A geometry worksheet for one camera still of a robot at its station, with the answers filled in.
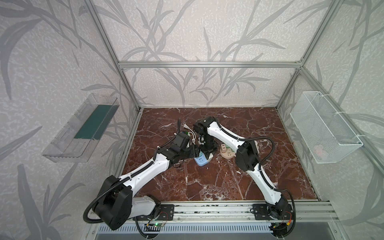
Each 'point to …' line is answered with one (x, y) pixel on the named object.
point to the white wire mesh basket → (328, 137)
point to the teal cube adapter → (201, 153)
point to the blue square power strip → (201, 160)
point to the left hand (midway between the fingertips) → (198, 146)
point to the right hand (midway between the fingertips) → (208, 153)
